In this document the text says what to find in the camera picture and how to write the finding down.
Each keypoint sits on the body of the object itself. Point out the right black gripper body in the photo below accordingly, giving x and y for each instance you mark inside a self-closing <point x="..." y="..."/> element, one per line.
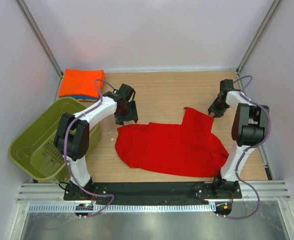
<point x="219" y="107"/>

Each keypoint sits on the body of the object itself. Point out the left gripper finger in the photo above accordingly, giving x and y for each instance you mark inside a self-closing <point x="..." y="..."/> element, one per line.
<point x="132" y="114"/>
<point x="120" y="116"/>

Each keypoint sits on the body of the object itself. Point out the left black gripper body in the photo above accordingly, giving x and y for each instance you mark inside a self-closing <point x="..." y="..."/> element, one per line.
<point x="125" y="110"/>

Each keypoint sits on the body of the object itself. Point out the red t shirt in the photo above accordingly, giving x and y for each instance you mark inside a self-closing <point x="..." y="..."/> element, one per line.
<point x="188" y="149"/>

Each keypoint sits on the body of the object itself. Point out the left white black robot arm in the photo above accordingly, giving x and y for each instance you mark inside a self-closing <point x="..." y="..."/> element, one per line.
<point x="72" y="135"/>

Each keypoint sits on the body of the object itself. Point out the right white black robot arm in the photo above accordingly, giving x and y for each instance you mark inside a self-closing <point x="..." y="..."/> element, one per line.
<point x="250" y="128"/>

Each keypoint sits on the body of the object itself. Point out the blue folded t shirt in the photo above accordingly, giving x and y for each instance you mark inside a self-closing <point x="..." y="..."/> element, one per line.
<point x="85" y="98"/>

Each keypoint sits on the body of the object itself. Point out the orange folded t shirt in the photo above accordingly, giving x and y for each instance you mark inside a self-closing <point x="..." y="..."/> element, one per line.
<point x="82" y="83"/>

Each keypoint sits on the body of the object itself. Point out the olive green plastic basket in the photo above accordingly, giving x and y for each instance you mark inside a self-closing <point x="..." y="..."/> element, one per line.
<point x="34" y="151"/>

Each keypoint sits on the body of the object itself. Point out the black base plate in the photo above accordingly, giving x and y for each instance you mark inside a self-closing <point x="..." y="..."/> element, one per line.
<point x="166" y="193"/>

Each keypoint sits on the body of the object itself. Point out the aluminium frame rail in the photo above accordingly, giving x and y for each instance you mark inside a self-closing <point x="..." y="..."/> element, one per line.
<point x="268" y="190"/>

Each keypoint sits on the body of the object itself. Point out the slotted cable duct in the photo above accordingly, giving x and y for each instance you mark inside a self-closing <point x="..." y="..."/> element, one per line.
<point x="85" y="208"/>

